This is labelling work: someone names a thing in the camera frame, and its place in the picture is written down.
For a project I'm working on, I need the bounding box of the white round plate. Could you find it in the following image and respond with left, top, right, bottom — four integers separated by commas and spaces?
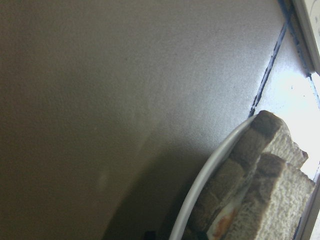
168, 115, 257, 240

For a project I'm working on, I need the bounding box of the bread slice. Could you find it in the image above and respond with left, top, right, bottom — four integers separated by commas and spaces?
199, 152, 316, 240
181, 110, 312, 240

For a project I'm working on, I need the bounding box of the cream bear serving tray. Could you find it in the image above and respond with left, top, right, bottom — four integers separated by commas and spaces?
293, 0, 320, 75

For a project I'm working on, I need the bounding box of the fried egg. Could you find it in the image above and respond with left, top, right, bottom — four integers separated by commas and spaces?
206, 192, 245, 240

